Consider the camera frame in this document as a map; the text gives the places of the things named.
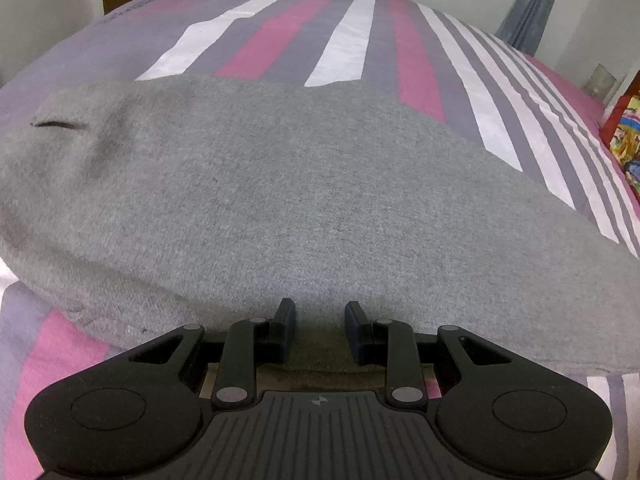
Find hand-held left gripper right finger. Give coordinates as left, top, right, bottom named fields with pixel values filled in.
left=344, top=300, right=507, bottom=406

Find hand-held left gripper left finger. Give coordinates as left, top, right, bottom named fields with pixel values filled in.
left=127, top=298, right=299, bottom=409

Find grey pants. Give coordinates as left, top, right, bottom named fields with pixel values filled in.
left=0, top=74, right=640, bottom=376

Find striped bed sheet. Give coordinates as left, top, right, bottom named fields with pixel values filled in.
left=0, top=0, right=640, bottom=480

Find colourful printed blanket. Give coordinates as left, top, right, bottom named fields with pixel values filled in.
left=599, top=84, right=640, bottom=203

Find grey curtain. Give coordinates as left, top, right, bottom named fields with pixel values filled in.
left=495, top=0, right=572, bottom=57

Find wall socket plate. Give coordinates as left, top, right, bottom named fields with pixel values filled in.
left=585, top=63, right=626, bottom=104

